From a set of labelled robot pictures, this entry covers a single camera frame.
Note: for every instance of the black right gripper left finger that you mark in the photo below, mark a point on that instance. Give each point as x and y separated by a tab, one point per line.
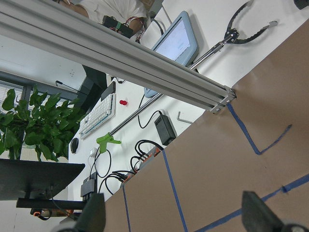
92	218

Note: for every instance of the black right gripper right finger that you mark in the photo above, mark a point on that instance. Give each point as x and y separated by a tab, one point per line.
258	217

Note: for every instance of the black computer mouse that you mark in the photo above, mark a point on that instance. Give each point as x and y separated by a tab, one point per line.
74	145

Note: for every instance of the black computer monitor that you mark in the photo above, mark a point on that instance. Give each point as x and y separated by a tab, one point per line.
35	179

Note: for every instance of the green potted plant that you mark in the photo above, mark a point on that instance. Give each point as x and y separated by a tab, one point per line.
39	122

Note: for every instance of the white keyboard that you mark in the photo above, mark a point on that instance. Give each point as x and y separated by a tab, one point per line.
103	112

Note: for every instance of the black power adapter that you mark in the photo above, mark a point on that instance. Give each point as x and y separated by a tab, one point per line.
165	129

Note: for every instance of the metal hex key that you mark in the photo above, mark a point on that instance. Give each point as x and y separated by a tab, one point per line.
182	119

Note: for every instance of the grabber reach tool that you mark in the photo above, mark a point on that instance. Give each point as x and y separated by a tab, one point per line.
168	77

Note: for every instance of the blue teach pendant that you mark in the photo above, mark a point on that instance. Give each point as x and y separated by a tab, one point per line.
177	43

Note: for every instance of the aluminium frame post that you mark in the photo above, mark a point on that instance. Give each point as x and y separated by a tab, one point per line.
51	27

